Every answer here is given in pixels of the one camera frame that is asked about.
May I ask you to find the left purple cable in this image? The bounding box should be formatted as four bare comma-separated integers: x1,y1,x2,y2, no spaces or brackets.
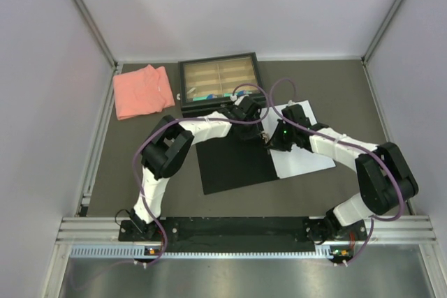
68,83,270,290

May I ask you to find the black glass-lid compartment box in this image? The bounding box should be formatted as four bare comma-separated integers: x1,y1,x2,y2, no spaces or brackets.
178,52,266,117

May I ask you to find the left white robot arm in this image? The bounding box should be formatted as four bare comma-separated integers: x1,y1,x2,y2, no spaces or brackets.
130,95,262,240

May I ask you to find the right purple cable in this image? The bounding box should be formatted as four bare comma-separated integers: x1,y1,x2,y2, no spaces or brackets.
269,78,408,266

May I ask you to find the aluminium frame rail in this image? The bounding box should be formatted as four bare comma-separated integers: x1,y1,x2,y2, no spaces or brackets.
72,0,117,68

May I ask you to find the purple cable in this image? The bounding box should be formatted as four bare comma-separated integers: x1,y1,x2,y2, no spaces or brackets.
269,78,408,266
68,83,270,290

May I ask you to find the white paper sheet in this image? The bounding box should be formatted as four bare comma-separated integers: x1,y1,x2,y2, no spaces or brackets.
262,100,336,179

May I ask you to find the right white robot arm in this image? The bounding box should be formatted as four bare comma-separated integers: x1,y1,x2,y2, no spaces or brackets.
267,103,419,244

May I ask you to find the black ring binder folder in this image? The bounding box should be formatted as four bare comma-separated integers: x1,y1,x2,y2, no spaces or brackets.
195,132,278,195

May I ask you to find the grey slotted cable duct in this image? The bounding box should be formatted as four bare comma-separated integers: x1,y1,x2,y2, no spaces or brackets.
70,244,334,260

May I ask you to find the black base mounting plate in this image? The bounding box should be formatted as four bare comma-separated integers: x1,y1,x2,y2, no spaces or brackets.
118,216,367,252

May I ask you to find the pink folded cloth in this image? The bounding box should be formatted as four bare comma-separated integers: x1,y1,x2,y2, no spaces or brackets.
113,65,175,121

